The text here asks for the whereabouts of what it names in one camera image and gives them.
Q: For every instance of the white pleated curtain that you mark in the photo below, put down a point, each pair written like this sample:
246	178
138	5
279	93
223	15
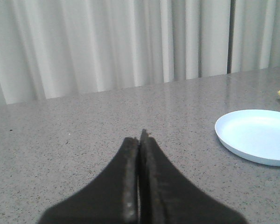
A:
55	48

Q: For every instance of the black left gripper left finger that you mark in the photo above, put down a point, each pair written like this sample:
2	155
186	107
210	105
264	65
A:
69	211

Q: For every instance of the light blue round plate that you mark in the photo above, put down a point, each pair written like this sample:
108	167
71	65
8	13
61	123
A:
251	134

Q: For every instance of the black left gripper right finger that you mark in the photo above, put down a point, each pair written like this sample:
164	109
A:
111	196

